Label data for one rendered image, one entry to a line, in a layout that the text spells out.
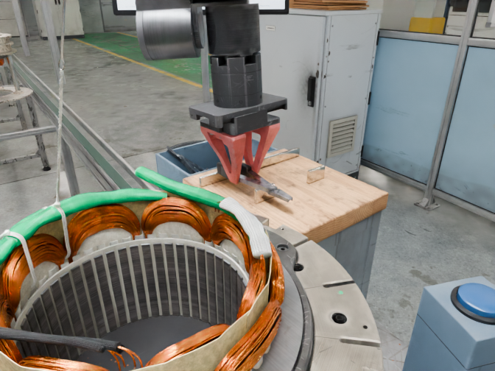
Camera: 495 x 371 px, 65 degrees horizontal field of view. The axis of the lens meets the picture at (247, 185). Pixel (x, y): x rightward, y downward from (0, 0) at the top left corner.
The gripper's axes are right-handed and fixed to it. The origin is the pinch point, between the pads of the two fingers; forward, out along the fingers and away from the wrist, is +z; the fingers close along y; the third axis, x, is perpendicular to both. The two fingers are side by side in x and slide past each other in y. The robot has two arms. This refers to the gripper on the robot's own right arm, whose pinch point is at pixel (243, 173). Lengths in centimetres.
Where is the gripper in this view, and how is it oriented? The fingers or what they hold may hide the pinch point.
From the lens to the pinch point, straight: 49.5
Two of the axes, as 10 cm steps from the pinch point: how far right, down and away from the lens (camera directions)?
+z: 0.6, 9.0, 4.3
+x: 6.1, 3.1, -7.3
